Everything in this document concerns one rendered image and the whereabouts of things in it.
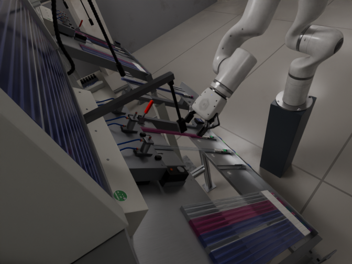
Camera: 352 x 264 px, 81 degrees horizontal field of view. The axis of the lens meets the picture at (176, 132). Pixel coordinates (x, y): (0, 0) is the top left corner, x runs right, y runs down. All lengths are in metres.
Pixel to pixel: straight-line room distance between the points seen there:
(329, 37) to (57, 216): 1.09
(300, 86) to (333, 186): 0.93
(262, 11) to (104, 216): 0.68
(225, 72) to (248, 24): 0.15
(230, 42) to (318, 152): 1.48
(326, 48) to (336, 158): 1.17
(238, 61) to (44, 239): 0.68
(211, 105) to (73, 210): 0.62
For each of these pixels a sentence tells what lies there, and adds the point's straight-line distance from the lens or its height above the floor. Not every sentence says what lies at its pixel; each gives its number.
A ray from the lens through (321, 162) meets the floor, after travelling 2.04.
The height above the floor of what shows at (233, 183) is 0.85.
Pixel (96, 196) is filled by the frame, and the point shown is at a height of 1.46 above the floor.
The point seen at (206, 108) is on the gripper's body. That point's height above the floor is 1.10.
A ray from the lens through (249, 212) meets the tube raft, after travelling 0.74.
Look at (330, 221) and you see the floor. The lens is 1.82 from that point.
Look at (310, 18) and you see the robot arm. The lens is 1.06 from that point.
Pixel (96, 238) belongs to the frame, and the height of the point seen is 1.41.
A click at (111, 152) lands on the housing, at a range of 0.50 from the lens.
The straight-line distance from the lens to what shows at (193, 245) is 0.53.
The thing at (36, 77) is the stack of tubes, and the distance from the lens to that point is 0.28.
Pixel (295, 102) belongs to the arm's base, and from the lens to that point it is 1.33.
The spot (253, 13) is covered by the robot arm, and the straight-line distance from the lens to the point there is 0.74.
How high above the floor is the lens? 1.60
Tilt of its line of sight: 47 degrees down
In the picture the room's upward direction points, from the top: 17 degrees counter-clockwise
